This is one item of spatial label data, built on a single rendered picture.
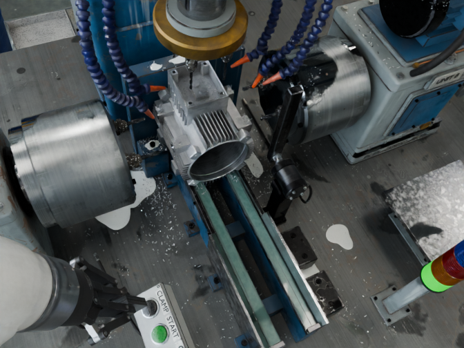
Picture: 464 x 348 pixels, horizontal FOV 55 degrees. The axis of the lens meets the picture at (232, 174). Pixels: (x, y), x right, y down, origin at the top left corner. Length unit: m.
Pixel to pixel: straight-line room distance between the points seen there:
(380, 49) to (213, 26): 0.50
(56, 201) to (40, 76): 0.69
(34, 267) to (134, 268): 0.67
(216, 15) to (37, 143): 0.42
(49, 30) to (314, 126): 1.56
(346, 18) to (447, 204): 0.55
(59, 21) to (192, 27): 1.59
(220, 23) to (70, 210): 0.47
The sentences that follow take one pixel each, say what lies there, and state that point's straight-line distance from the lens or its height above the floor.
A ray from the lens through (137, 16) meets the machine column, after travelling 1.09.
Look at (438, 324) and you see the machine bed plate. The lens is 1.29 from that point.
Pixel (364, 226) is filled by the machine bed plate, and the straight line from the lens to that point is 1.30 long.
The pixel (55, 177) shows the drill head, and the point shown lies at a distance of 0.92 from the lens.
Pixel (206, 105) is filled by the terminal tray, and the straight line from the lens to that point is 0.99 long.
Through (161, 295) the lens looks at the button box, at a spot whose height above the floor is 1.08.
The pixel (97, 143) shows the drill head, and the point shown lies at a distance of 0.92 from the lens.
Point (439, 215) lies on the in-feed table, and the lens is 1.27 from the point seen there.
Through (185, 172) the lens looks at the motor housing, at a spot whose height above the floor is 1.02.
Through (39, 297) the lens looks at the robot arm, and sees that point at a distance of 0.53.
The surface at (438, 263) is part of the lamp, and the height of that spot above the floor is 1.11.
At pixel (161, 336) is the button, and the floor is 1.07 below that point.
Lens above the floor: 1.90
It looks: 59 degrees down
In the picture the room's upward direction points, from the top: 11 degrees clockwise
